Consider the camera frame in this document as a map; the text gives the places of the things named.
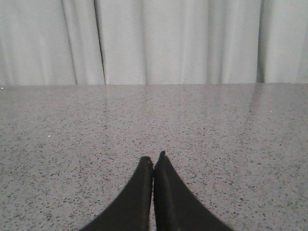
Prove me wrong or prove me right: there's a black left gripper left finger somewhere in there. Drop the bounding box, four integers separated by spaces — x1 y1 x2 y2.
82 156 153 231

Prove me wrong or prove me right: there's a white pleated curtain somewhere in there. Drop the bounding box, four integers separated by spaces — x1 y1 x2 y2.
0 0 308 86

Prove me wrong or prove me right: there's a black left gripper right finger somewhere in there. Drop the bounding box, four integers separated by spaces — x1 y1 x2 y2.
154 151 232 231

